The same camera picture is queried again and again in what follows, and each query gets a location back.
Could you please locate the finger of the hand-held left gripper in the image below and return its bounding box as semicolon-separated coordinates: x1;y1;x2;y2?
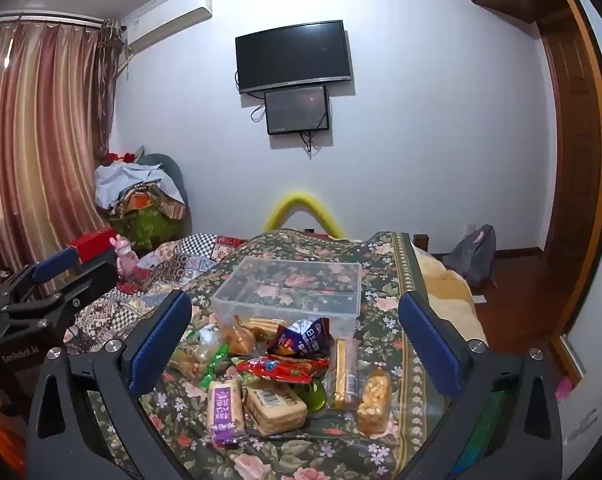
0;247;82;307
1;260;120;330

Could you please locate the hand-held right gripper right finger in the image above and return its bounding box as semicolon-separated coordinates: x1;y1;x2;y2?
396;290;564;480

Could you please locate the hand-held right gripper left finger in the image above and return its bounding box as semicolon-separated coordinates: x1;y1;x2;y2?
26;289;194;480

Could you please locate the clear bread packet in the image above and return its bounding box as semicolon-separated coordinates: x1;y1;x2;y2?
168;325;222;381

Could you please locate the green snack packet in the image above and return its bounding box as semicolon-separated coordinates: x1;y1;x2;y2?
199;342;230;389

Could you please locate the orange fried snack bag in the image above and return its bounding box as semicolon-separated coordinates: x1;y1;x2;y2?
221;317;257;359

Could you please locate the purple biscuit packet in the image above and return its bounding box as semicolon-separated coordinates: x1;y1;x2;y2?
207;376;246;449

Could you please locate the long gold cake packet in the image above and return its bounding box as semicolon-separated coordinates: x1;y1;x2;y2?
331;338;360;411

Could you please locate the red snack packet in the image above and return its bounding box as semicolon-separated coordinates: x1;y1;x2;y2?
232;354;330;387

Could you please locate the green jelly cup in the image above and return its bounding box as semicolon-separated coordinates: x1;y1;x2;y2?
298;380;328;414

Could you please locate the blue snack packet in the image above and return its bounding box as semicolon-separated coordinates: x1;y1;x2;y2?
267;317;332;359

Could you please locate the beige cracker packet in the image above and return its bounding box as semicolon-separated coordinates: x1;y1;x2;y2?
242;379;310;436

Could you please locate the clear plastic storage box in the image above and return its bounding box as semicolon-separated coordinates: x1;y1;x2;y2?
210;256;364;341

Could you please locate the red box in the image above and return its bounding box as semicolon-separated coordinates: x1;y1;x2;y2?
65;227;120;264

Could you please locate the pink plush toy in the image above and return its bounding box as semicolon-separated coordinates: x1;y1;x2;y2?
111;233;141;281

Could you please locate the cream duvet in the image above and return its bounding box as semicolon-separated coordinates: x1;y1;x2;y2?
412;246;490;347

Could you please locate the floral blanket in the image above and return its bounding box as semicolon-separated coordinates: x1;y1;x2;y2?
66;230;486;480

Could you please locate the clear pastry packet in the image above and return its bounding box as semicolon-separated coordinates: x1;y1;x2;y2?
356;368;393;436

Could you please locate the patchwork quilt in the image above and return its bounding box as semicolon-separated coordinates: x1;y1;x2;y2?
66;232;246;356

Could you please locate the grey backpack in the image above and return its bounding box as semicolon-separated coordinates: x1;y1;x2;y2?
443;223;500;289

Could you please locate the pile of clothes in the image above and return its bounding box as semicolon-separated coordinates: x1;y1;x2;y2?
94;152;188;257

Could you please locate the stacked biscuit packet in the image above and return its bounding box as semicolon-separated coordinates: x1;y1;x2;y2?
237;314;288;344

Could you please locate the striped curtain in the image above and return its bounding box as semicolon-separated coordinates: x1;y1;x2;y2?
0;21;122;288

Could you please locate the teal chair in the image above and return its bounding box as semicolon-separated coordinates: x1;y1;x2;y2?
140;153;192;233

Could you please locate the yellow foam tube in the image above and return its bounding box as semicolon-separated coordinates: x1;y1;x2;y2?
263;188;347;239

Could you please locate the wooden door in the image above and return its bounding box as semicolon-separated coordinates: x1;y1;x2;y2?
535;0;602;343

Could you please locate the small black monitor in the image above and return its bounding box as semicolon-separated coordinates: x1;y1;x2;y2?
264;85;330;136

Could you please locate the white air conditioner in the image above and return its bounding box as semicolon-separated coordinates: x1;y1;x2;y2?
125;0;214;54

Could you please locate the black cable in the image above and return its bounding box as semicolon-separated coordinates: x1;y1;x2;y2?
300;130;322;159

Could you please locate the white curtain rail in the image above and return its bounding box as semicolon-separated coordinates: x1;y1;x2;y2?
0;11;105;27

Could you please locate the black wall television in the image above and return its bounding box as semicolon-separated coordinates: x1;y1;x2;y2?
235;20;352;95

